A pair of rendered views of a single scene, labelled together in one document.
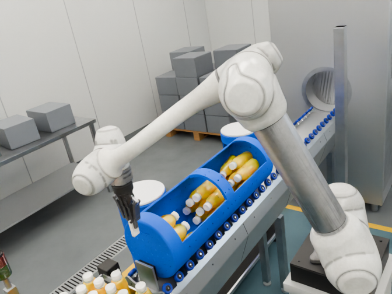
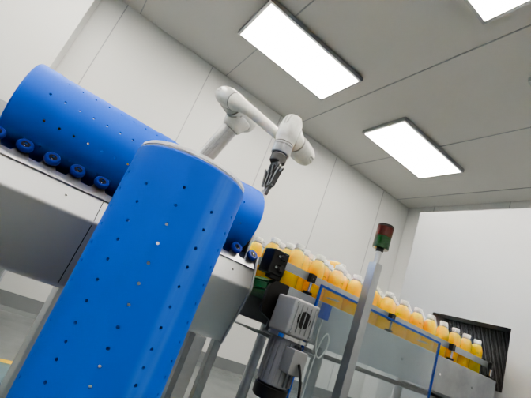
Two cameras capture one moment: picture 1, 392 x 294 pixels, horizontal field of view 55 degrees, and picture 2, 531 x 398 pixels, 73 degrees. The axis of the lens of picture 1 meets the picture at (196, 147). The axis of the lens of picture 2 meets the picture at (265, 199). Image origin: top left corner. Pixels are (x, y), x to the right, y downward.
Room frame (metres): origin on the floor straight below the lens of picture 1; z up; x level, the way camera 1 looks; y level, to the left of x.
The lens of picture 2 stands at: (2.63, 0.87, 0.76)
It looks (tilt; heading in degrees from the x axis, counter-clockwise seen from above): 17 degrees up; 202
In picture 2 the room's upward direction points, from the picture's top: 21 degrees clockwise
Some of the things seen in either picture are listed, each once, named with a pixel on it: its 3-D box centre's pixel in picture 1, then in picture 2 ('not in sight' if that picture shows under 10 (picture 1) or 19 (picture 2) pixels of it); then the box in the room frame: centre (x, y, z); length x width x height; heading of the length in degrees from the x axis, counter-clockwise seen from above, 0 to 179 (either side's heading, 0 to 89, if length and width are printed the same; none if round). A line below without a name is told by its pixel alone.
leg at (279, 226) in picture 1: (282, 254); not in sight; (2.00, -0.44, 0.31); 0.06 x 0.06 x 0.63; 50
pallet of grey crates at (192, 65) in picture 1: (206, 92); not in sight; (5.34, -0.29, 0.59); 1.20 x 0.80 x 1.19; 49
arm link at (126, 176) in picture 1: (119, 174); (281, 150); (1.23, 0.29, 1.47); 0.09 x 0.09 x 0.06
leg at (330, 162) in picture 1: (331, 184); not in sight; (2.75, -1.08, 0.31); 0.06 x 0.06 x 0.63; 50
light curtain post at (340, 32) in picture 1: (341, 160); not in sight; (2.17, -0.93, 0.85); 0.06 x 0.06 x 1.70; 50
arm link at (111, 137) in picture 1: (110, 149); (290, 132); (1.22, 0.29, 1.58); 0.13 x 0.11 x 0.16; 164
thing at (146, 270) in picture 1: (148, 274); (241, 246); (1.25, 0.29, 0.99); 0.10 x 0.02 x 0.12; 50
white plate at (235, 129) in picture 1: (239, 128); not in sight; (2.59, -0.34, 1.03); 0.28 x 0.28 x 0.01
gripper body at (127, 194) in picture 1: (124, 192); (276, 163); (1.23, 0.29, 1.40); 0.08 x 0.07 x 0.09; 50
